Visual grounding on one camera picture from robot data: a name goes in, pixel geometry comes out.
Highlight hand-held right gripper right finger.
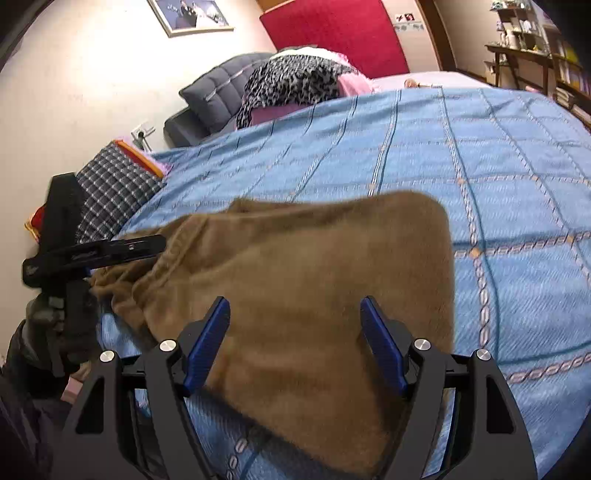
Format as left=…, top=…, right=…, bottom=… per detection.
left=360, top=296, right=539, bottom=480

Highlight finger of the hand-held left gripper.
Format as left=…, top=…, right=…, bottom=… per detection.
left=90, top=234, right=167, bottom=268

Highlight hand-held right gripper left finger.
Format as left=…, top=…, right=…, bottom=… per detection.
left=51, top=296, right=232, bottom=480

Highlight brown fleece pants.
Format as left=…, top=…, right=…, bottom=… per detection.
left=90, top=190, right=458, bottom=478

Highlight person's left hand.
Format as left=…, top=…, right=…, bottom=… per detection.
left=25, top=295, right=65, bottom=337

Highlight red yellow cloth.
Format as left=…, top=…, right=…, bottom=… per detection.
left=25, top=205, right=47, bottom=241

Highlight dark plaid pillow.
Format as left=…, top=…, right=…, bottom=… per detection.
left=74, top=141, right=167, bottom=243

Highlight orange pink edged cloth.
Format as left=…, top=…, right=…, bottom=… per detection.
left=115, top=137, right=174, bottom=178

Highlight dark grey tufted headboard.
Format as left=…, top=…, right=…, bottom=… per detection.
left=164, top=52, right=278, bottom=148

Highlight purple pillow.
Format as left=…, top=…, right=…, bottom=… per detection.
left=252, top=102, right=308, bottom=125

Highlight blue checked bedspread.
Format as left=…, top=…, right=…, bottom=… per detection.
left=95, top=85, right=591, bottom=480

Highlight leopard print blanket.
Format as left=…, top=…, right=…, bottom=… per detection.
left=235, top=54, right=361, bottom=129

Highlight white cloth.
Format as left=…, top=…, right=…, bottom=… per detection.
left=272, top=45, right=347, bottom=59

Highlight pink bed sheet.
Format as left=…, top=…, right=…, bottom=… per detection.
left=372, top=70, right=490, bottom=93

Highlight wooden desk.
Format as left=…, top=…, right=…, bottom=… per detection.
left=485, top=44, right=555, bottom=95

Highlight wooden bookshelf with books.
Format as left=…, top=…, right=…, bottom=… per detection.
left=551, top=18, right=591, bottom=130

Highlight wooden desk shelf organizer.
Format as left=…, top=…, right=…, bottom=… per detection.
left=492, top=0, right=555, bottom=51

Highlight framed wall picture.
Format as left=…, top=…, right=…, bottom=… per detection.
left=147, top=0, right=235, bottom=38

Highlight red wall panel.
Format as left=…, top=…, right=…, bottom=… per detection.
left=259, top=0, right=411, bottom=79

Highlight brown wooden door frame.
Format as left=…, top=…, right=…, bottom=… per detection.
left=418, top=0, right=458, bottom=72

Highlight wall stickers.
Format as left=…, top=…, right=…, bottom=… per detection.
left=394, top=13, right=426, bottom=32

